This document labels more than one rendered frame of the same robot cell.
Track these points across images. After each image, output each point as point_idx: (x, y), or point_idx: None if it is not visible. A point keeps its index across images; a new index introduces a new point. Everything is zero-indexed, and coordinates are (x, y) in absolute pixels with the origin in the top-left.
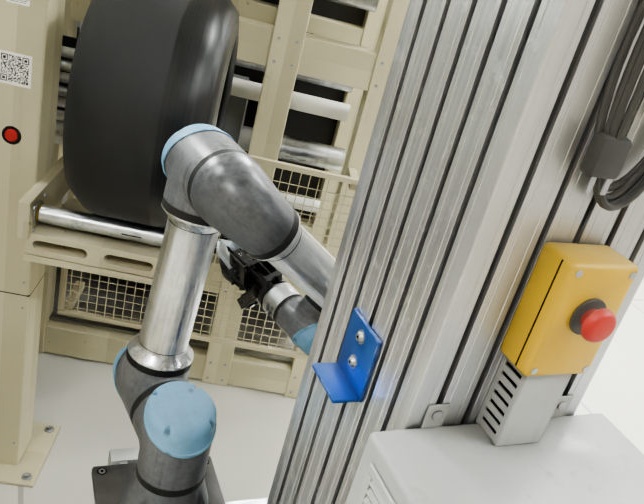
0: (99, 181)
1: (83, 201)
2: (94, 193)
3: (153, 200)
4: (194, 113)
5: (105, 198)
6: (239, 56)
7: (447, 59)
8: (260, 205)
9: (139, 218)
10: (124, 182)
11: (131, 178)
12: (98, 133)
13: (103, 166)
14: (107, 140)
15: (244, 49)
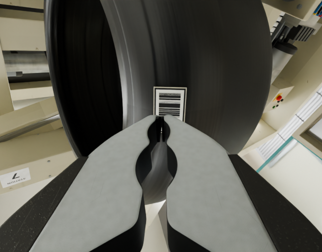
0: (259, 101)
1: (270, 40)
2: (266, 75)
3: (222, 96)
4: (151, 201)
5: (260, 69)
6: (25, 22)
7: None
8: None
9: (231, 18)
10: (241, 114)
11: (234, 124)
12: (237, 152)
13: (249, 125)
14: (234, 151)
15: (23, 29)
